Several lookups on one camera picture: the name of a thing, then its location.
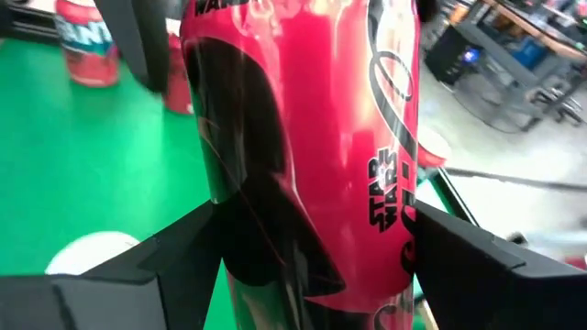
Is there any green table mat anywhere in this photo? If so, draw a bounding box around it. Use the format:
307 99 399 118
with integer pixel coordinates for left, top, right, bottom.
0 37 458 330

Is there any grey side table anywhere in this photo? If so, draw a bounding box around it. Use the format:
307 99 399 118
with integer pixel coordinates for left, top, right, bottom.
453 17 587 135

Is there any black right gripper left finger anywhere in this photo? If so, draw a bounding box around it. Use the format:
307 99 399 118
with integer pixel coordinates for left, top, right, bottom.
0 199 227 330

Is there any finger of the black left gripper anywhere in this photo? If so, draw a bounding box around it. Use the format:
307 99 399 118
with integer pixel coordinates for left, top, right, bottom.
414 0 441 25
94 0 172 95

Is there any black device with blue light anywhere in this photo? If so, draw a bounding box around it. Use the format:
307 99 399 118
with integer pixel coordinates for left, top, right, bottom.
424 25 490 88

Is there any red Coca-Cola Star Wars can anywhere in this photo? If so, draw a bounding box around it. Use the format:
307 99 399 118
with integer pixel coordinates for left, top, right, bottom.
179 0 422 330

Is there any red soda can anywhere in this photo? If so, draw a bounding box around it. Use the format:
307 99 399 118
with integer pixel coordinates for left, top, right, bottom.
163 17 194 116

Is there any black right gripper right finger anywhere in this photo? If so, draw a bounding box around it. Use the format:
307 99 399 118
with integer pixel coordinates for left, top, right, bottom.
412 199 587 330

